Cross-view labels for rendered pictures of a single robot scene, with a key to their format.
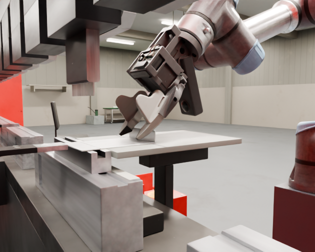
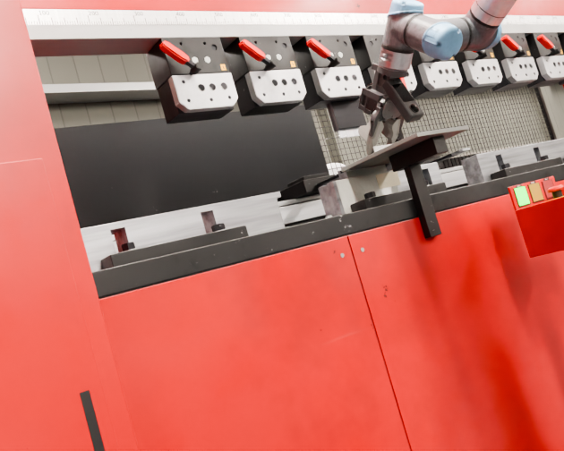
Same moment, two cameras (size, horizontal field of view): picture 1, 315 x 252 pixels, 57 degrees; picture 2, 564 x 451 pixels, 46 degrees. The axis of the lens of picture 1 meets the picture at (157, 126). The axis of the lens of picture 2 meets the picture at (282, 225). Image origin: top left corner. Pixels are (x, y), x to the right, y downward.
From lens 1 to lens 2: 162 cm
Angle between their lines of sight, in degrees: 88
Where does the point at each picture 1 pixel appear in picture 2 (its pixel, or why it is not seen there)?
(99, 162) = (342, 175)
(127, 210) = (330, 198)
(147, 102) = (364, 130)
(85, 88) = (346, 132)
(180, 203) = not seen: outside the picture
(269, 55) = not seen: outside the picture
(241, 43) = (414, 43)
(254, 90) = not seen: outside the picture
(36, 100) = not seen: outside the picture
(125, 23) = (324, 97)
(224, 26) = (399, 39)
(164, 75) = (371, 106)
